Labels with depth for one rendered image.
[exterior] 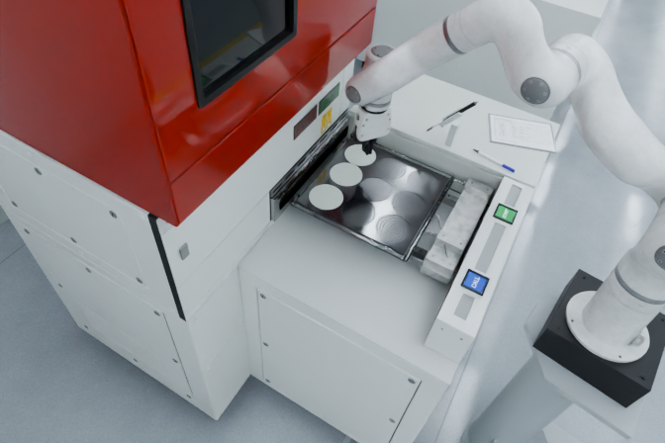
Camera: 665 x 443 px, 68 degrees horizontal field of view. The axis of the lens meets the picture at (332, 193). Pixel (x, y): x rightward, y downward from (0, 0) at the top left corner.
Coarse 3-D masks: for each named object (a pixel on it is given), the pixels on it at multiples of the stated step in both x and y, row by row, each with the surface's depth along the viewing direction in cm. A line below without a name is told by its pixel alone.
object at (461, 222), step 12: (456, 204) 148; (468, 204) 149; (480, 204) 149; (456, 216) 145; (468, 216) 145; (480, 216) 146; (444, 228) 141; (456, 228) 142; (468, 228) 142; (468, 240) 139; (444, 252) 136; (432, 276) 133; (444, 276) 130
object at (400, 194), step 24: (360, 168) 153; (384, 168) 154; (408, 168) 154; (360, 192) 146; (384, 192) 147; (408, 192) 148; (432, 192) 148; (336, 216) 139; (360, 216) 140; (384, 216) 140; (408, 216) 141; (384, 240) 134; (408, 240) 135
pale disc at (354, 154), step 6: (354, 144) 160; (360, 144) 160; (348, 150) 158; (354, 150) 158; (360, 150) 158; (372, 150) 159; (348, 156) 156; (354, 156) 156; (360, 156) 156; (366, 156) 157; (372, 156) 157; (354, 162) 154; (360, 162) 155; (366, 162) 155; (372, 162) 155
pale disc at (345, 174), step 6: (336, 168) 152; (342, 168) 152; (348, 168) 152; (354, 168) 152; (330, 174) 150; (336, 174) 150; (342, 174) 150; (348, 174) 151; (354, 174) 151; (360, 174) 151; (336, 180) 149; (342, 180) 149; (348, 180) 149; (354, 180) 149; (360, 180) 149
